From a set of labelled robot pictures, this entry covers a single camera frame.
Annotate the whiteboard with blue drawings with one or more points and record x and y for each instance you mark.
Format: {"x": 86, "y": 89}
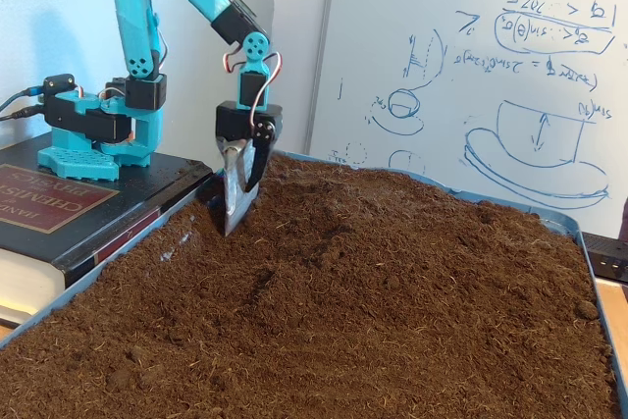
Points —
{"x": 490, "y": 95}

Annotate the black chemistry physics handbook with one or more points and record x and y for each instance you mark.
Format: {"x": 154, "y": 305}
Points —
{"x": 29, "y": 242}

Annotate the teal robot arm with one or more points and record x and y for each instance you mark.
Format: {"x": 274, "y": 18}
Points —
{"x": 132, "y": 21}

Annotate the blue plastic tray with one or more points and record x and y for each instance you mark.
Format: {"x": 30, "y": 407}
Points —
{"x": 564, "y": 218}

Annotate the brown soil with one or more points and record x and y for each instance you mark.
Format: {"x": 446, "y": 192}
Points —
{"x": 343, "y": 316}

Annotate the black perforated box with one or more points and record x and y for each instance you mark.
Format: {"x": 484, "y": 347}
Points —
{"x": 608, "y": 262}

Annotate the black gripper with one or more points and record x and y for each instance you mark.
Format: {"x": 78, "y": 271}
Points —
{"x": 236, "y": 123}

